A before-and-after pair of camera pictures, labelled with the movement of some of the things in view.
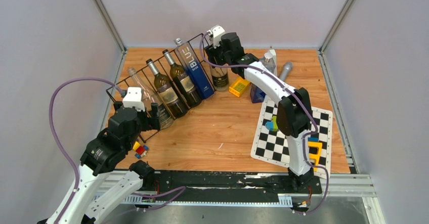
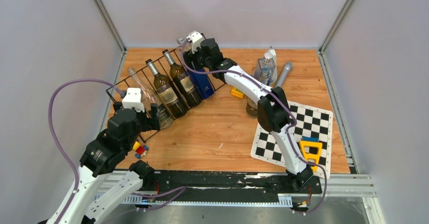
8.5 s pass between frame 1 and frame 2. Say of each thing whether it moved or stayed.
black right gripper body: moved
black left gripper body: stayed
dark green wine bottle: stayed
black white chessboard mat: stayed
